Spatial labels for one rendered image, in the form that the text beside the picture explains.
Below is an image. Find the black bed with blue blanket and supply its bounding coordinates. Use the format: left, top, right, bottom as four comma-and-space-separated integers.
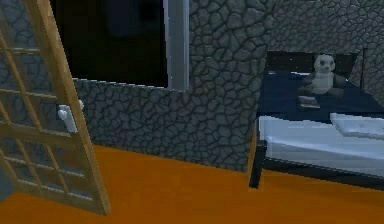
248, 47, 384, 192

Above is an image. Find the wooden glazed room door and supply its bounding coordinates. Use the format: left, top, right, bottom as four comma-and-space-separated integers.
0, 0, 112, 216

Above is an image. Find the grey and white teddy bear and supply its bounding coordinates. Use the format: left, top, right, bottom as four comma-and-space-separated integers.
297, 54, 348, 109

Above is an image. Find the white pillow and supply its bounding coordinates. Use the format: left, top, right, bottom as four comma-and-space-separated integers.
329, 112, 384, 141

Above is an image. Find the dark window with grey frame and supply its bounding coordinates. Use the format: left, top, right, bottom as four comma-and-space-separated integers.
49, 0, 190, 93

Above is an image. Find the white door handle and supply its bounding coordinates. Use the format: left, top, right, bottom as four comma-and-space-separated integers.
57, 99, 85, 134

